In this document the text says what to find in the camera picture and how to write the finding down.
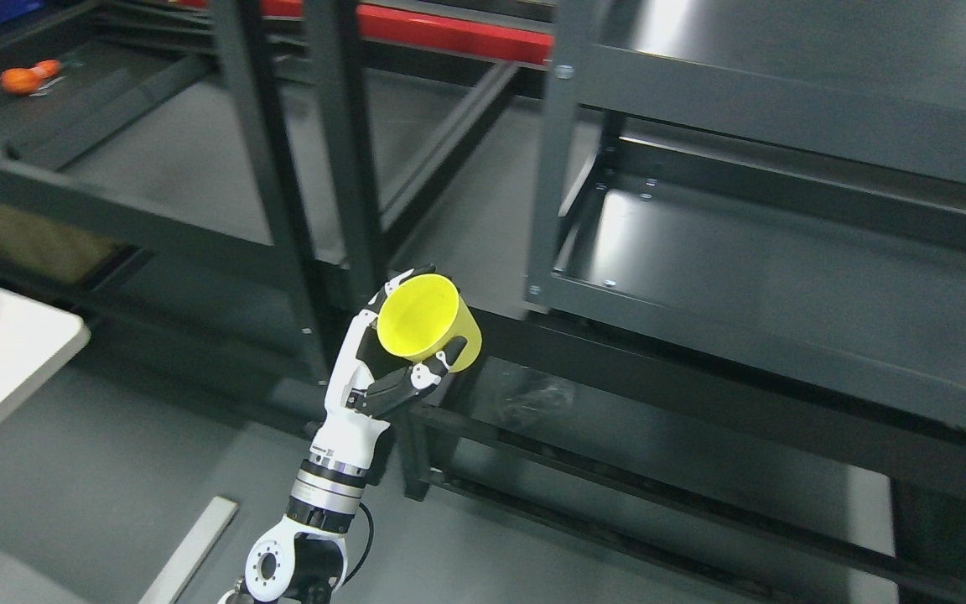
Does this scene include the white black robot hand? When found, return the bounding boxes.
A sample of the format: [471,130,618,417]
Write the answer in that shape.
[308,264,466,471]

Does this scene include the yellow plastic cup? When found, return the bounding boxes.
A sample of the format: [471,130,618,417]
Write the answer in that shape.
[377,273,482,373]

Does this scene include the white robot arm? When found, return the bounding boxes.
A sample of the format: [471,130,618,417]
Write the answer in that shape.
[219,452,368,603]

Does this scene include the dark metal shelf rack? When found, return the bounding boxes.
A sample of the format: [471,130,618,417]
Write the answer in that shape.
[0,1,542,430]
[397,1,966,603]

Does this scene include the dark metal right shelf rack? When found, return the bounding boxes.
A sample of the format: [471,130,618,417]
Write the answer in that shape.
[397,1,966,603]

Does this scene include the orange toy on shelf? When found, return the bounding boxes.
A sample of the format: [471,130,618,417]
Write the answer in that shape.
[0,59,64,96]

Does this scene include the red metal beam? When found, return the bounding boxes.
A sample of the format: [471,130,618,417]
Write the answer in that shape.
[173,0,555,66]

